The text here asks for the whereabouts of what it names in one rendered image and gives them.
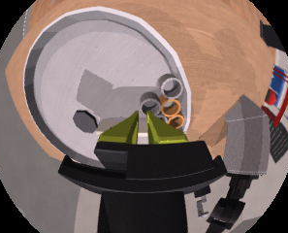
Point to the bronze bushing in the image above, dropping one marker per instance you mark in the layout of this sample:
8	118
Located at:
169	111
176	122

